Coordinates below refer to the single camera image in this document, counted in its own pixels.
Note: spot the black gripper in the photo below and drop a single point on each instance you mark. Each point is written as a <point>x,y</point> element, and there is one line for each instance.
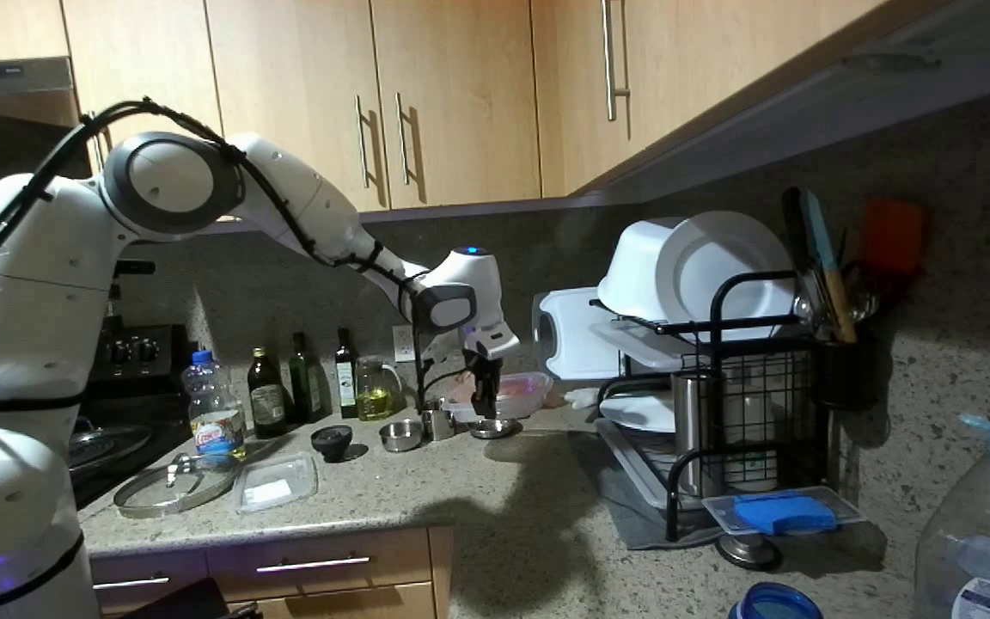
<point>487,371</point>

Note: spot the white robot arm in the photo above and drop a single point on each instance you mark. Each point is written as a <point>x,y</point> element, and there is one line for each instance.
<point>26,286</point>

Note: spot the gray drying mat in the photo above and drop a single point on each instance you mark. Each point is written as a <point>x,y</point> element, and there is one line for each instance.
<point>634,517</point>

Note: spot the container with blue lid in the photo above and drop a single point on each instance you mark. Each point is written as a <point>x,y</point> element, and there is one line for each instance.
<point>789,513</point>

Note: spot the shallow steel bowl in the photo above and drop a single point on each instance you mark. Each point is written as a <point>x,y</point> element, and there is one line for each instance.
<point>500,432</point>

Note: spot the steel cup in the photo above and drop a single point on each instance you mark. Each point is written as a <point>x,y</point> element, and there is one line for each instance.
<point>406,434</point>

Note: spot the glass olive oil jar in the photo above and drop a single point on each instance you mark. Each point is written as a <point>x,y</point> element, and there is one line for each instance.
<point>379,400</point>

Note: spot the white plastic box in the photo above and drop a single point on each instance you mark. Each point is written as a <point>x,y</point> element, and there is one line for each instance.
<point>569,338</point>

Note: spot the slim dark labelled bottle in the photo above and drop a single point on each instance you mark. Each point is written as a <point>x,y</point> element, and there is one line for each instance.
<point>343,384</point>

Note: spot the small black bowl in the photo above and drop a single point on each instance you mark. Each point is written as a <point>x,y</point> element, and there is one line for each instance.
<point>332,440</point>

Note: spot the wooden base cabinet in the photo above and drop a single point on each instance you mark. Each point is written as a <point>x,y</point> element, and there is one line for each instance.
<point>403,551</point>

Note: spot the dark green glass bottle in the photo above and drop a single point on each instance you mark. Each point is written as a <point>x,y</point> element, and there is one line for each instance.
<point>311,390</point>

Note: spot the steel tumbler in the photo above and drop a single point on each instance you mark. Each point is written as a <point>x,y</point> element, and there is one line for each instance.
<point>693,423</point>

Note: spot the plastic water bottle blue cap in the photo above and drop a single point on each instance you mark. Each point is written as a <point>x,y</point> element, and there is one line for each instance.
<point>213,423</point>

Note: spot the white round plate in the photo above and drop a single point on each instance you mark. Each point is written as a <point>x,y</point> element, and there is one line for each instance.
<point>722,264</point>

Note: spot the black round disc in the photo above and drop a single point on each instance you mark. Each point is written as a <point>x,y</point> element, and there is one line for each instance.
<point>747,551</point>

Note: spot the glass pot lid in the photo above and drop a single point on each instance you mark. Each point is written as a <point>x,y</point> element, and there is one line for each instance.
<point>172,489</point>

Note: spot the black cooking utensil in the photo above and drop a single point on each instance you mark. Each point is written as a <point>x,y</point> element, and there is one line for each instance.
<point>794,241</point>

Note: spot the black stove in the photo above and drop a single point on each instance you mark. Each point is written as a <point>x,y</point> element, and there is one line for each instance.
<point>137,354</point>

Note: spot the black utensil holder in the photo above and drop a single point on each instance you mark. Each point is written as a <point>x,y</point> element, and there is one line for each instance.
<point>851,378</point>

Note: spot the teal spatula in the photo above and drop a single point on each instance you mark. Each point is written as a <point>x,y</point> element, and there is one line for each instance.
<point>826,258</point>

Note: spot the orange spatula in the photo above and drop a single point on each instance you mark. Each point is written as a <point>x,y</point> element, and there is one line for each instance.
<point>895,241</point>

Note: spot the large clear water jug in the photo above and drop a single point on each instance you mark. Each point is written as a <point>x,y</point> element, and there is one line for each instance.
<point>977,539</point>

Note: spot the gray range hood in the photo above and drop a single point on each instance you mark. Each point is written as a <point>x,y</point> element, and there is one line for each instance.
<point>1,89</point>

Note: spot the white wall outlet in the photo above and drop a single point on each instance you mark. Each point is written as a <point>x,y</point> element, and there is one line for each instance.
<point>400,341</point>

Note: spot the light wooden wall cabinets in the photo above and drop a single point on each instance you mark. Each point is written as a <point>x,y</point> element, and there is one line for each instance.
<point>290,56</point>

